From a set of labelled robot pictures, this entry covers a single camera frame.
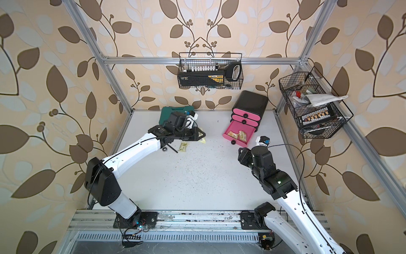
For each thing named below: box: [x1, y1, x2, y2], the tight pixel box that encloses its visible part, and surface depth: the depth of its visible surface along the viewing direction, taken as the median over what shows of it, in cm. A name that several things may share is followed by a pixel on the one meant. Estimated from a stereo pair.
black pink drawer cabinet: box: [222, 90, 269, 148], surface depth 106 cm
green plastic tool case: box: [159, 105, 196, 125], surface depth 120 cm
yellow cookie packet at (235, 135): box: [227, 130, 239, 140], surface depth 107 cm
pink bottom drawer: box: [222, 120, 256, 148], surface depth 106 cm
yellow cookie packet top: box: [178, 141, 189, 153], surface depth 101 cm
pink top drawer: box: [232, 107, 261, 122], surface depth 99 cm
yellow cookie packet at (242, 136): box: [238, 130, 247, 143], surface depth 104 cm
